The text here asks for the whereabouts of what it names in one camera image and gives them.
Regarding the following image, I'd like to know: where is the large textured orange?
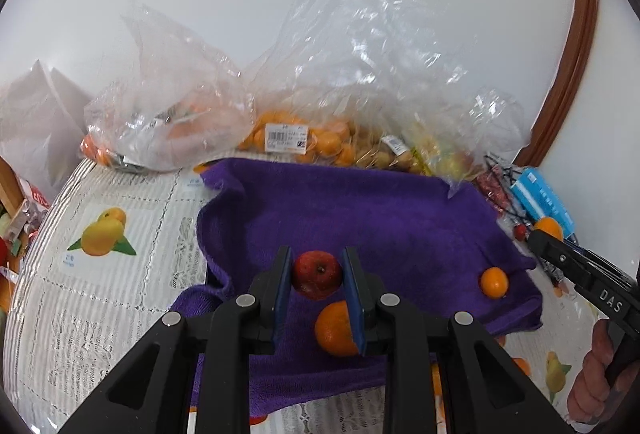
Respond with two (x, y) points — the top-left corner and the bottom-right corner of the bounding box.
(314, 301), (359, 357)

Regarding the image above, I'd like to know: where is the small red apple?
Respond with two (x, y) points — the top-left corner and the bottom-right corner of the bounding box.
(292, 251), (344, 302)

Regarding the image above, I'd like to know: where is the small orange mandarin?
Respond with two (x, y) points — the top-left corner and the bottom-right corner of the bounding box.
(534, 216), (564, 241)

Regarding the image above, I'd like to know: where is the small orange kumquat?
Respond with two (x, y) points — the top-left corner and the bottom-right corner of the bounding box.
(480, 267), (509, 299)

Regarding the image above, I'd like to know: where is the bag of red fruits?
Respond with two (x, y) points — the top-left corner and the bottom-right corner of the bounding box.
(473, 165), (514, 216)

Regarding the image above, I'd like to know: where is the person's right hand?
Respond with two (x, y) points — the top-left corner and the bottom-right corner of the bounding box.
(566, 319), (638, 424)

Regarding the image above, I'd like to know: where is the purple towel-lined tray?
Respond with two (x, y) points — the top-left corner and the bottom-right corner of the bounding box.
(171, 156), (546, 419)

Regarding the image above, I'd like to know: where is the small red fruit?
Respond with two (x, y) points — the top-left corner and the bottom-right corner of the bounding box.
(512, 224), (528, 242)

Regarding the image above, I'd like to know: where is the blue tissue pack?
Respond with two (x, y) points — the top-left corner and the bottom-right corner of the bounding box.
(510, 167), (575, 238)

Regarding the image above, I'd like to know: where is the clear bag of tangerines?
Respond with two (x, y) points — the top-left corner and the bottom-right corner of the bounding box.
(80, 1), (255, 173)

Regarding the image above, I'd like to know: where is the clear bag of oranges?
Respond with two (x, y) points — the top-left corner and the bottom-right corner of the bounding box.
(250, 0), (529, 190)

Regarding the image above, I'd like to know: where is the wooden chair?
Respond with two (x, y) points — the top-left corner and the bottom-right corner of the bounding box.
(0, 159), (24, 217)

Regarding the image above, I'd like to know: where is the white plastic bag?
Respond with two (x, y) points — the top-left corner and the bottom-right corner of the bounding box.
(1, 61), (90, 202)

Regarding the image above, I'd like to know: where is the black cable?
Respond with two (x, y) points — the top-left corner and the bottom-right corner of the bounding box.
(482, 153), (582, 265)

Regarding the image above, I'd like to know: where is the brown wooden door frame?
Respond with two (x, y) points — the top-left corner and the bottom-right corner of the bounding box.
(515, 0), (599, 166)

